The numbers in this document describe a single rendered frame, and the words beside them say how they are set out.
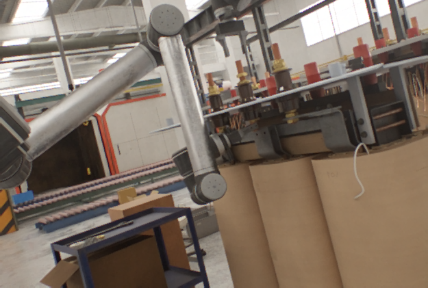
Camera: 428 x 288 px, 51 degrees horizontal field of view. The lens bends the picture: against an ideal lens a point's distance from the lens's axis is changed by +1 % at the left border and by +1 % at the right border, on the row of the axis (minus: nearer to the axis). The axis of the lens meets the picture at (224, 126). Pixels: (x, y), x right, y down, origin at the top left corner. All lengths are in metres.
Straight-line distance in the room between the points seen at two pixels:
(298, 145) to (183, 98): 0.57
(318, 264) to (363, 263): 0.31
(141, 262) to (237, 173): 0.66
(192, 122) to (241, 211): 0.71
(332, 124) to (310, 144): 0.28
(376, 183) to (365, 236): 0.21
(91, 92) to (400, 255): 1.38
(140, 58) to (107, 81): 0.18
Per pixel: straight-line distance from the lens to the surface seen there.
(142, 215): 2.81
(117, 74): 2.07
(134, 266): 2.41
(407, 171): 1.70
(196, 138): 1.81
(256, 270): 2.44
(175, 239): 3.15
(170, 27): 1.93
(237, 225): 2.40
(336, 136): 1.73
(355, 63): 2.02
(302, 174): 1.97
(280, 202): 2.04
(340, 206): 1.77
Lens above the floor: 1.31
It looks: 1 degrees down
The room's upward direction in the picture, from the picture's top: 14 degrees counter-clockwise
